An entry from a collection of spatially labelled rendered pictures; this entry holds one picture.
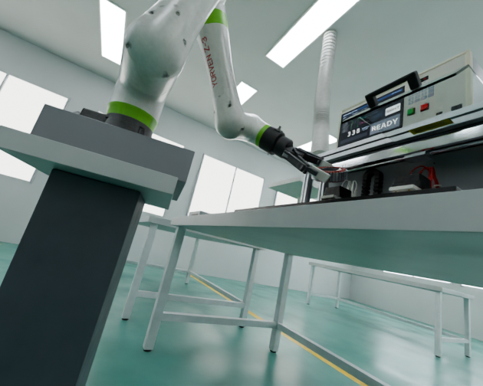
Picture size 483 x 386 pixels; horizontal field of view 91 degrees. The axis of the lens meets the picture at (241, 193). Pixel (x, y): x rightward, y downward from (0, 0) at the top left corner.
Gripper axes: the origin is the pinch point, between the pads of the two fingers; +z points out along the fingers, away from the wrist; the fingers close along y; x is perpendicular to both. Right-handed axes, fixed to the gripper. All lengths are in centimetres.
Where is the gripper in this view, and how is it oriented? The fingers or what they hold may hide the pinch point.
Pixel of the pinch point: (328, 173)
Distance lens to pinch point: 84.1
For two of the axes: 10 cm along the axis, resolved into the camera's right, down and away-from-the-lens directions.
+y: 5.8, -2.4, 7.8
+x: -3.3, 8.1, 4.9
